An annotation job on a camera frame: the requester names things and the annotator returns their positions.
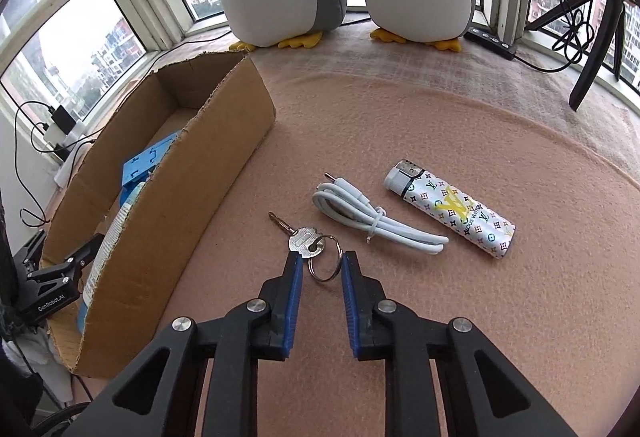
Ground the black tripod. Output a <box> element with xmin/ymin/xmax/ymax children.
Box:
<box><xmin>525</xmin><ymin>0</ymin><xmax>627</xmax><ymax>112</ymax></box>

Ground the black charger plug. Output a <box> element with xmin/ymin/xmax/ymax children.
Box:
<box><xmin>49</xmin><ymin>105</ymin><xmax>76</xmax><ymax>134</ymax></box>

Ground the white lotion tube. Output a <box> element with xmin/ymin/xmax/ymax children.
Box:
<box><xmin>77</xmin><ymin>181</ymin><xmax>145</xmax><ymax>334</ymax></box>

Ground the blue phone stand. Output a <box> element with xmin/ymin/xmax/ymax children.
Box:
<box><xmin>119</xmin><ymin>131</ymin><xmax>179</xmax><ymax>206</ymax></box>

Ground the black usb cable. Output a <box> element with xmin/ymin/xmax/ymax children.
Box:
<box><xmin>13</xmin><ymin>11</ymin><xmax>371</xmax><ymax>229</ymax></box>

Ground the patterned white lighter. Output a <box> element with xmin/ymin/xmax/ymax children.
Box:
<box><xmin>384</xmin><ymin>160</ymin><xmax>516</xmax><ymax>259</ymax></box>

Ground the black inline cable controller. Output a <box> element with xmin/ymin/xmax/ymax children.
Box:
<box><xmin>463</xmin><ymin>26</ymin><xmax>516</xmax><ymax>61</ymax></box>

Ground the white usb cable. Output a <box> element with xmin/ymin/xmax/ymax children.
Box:
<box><xmin>311</xmin><ymin>171</ymin><xmax>450</xmax><ymax>256</ymax></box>

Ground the brown cardboard box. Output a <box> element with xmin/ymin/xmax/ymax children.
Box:
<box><xmin>41</xmin><ymin>52</ymin><xmax>276</xmax><ymax>379</ymax></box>

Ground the silver key with ring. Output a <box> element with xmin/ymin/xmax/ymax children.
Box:
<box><xmin>268</xmin><ymin>212</ymin><xmax>344</xmax><ymax>283</ymax></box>

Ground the white power strip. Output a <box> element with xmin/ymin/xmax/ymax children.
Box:
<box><xmin>53</xmin><ymin>120</ymin><xmax>90</xmax><ymax>189</ymax></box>

